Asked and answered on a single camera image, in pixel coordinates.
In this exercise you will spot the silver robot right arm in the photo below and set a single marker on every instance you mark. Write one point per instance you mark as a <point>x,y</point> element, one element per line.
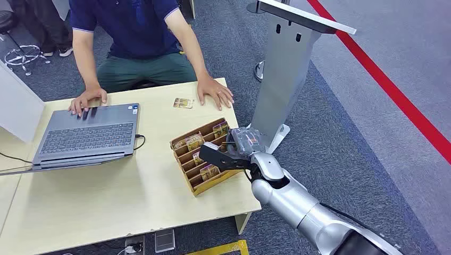
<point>299,207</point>

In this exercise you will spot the person's left hand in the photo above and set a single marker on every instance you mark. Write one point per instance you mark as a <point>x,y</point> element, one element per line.
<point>215,92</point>

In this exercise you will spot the person's right hand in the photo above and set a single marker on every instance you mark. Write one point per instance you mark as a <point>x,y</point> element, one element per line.
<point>88,98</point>

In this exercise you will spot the round grey stand foot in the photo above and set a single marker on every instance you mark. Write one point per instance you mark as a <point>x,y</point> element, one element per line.
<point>259,70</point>

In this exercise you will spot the grey floor plate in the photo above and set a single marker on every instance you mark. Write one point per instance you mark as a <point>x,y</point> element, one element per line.
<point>165,240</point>

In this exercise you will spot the floor power socket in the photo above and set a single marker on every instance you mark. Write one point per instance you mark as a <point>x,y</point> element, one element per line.
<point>134,244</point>

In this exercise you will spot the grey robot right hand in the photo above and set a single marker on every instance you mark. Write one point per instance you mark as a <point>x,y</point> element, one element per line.
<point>243,140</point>

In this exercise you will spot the grey metal lectern stand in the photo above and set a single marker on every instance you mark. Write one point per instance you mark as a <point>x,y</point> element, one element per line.
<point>285,70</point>

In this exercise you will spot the person's left forearm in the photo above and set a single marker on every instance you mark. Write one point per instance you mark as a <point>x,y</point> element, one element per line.
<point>188,45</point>

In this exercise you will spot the wooden slotted card holder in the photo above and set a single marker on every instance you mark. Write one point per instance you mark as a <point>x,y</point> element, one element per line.
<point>201,158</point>

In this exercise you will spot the white partition panel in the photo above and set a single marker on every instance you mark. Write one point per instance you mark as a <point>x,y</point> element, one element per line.
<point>17,105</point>

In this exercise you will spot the chrome chair base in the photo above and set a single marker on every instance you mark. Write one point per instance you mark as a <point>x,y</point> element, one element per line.
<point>24,56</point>

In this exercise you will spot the person's right forearm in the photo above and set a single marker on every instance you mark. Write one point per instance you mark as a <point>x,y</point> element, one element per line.
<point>86,60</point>

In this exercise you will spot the grey laptop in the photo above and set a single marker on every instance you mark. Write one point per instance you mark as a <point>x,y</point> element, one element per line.
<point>88,137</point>

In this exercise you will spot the person standing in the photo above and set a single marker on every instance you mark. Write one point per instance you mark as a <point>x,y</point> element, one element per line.
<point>46,21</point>

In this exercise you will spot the red floor tape line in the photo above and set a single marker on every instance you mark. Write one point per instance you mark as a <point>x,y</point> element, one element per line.
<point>387,88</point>

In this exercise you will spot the yellow floor tape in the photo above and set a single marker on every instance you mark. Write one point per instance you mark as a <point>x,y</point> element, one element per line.
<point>222,249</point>

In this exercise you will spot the beige table leg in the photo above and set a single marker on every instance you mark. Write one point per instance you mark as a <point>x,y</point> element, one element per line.
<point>242,222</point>

